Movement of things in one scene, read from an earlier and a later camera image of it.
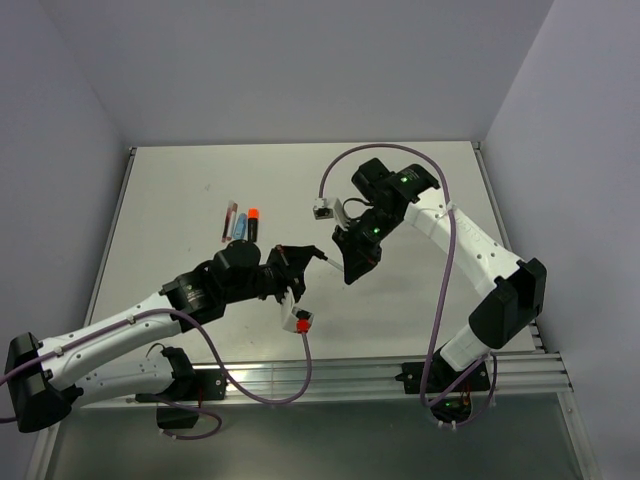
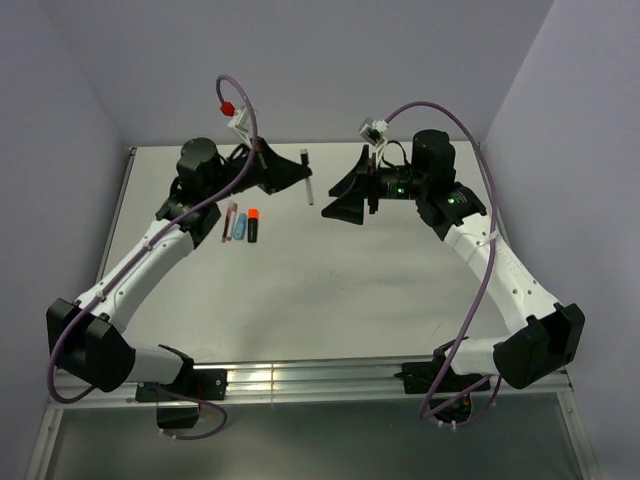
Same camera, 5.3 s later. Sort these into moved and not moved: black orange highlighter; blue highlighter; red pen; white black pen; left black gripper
Moved: white black pen; left black gripper
Not moved: black orange highlighter; blue highlighter; red pen
